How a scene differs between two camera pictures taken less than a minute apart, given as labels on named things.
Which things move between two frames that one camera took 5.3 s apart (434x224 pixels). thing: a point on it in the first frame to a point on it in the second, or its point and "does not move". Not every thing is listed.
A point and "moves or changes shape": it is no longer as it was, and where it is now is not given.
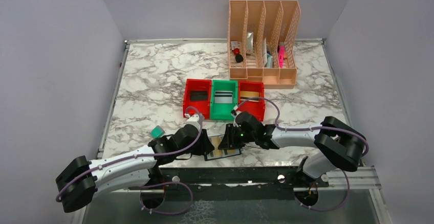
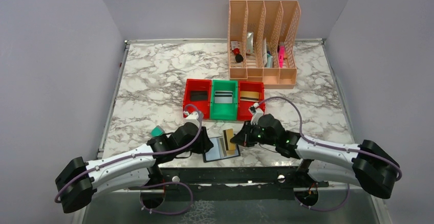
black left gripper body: x=202 y=142 does not move
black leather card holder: x=217 y=153 does not move
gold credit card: x=216 y=141 moves or changes shape
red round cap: x=236 y=51 does not move
